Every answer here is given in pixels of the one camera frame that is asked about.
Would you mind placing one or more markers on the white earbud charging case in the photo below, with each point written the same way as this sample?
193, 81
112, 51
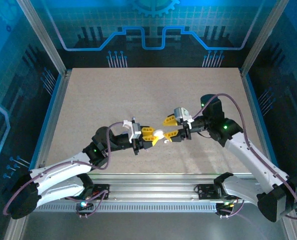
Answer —
158, 133

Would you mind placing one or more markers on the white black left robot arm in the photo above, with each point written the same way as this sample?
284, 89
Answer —
58, 172

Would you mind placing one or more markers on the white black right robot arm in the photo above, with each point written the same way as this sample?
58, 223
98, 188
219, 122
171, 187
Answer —
251, 155

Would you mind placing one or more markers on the aluminium table side rail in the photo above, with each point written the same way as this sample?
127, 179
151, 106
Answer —
256, 120
54, 120

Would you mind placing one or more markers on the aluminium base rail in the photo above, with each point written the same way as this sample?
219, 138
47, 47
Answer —
151, 187

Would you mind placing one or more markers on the aluminium frame post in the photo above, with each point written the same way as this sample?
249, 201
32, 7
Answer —
42, 37
263, 37

